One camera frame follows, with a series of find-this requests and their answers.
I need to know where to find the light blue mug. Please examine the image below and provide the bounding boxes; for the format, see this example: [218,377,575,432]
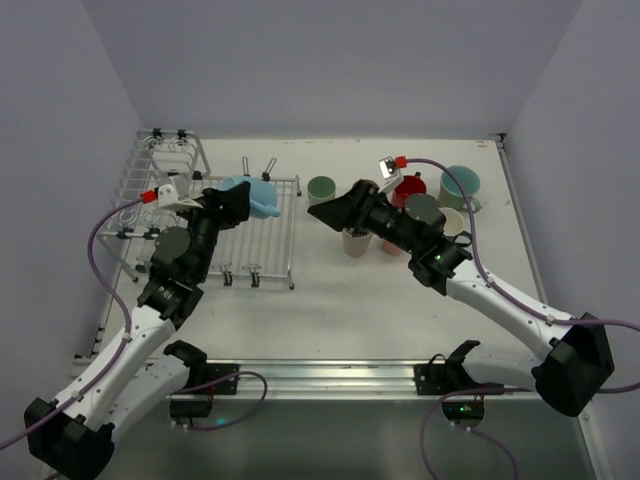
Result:
[217,176,281,220]

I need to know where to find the light green tumbler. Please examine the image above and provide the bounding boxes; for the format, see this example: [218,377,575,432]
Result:
[307,176,336,210]

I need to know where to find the beige tumbler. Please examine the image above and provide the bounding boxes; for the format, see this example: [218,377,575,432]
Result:
[342,229,373,258]

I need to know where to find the pink cup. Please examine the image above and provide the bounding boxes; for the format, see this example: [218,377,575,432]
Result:
[382,240,402,256]

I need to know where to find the red mug black handle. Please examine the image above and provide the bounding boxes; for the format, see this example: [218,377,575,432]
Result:
[391,172,427,208]

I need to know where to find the pale green mug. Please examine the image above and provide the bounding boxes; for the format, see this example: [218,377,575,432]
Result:
[437,165,482,212]

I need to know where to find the dark green mug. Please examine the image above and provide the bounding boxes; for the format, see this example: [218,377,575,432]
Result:
[451,231,473,248]

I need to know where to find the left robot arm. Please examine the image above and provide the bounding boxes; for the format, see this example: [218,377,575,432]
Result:
[24,181,251,479]

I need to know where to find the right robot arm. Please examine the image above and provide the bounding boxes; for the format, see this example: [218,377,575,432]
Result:
[308,180,614,417]

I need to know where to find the left black controller box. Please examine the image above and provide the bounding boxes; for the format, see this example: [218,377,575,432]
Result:
[169,400,212,421]

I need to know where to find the black controller box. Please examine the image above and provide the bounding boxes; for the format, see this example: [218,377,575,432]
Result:
[169,400,212,421]
[441,400,485,428]

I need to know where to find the right black controller box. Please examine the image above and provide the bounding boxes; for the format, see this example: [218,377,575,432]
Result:
[441,400,485,428]

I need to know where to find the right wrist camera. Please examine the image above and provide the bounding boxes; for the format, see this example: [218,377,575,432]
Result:
[379,156,408,194]

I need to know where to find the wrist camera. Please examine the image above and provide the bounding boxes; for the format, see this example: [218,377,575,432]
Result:
[379,156,408,194]
[157,176,203,213]

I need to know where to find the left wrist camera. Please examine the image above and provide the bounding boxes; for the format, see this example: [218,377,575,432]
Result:
[157,176,203,213]

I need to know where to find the metal wire dish rack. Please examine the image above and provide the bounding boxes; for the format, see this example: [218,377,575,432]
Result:
[96,128,302,289]

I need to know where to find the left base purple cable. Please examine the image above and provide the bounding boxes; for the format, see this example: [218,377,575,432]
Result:
[174,369,269,432]

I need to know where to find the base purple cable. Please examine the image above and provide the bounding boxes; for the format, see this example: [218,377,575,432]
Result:
[174,369,269,432]
[418,389,525,480]

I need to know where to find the aluminium mounting rail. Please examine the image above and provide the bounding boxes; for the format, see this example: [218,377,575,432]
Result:
[207,352,537,400]

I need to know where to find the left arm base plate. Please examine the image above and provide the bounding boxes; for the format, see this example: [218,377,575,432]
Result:
[184,362,240,397]

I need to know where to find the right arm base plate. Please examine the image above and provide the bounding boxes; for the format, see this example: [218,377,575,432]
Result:
[413,363,504,396]

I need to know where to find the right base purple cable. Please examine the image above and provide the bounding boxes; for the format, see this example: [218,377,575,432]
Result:
[418,389,525,480]

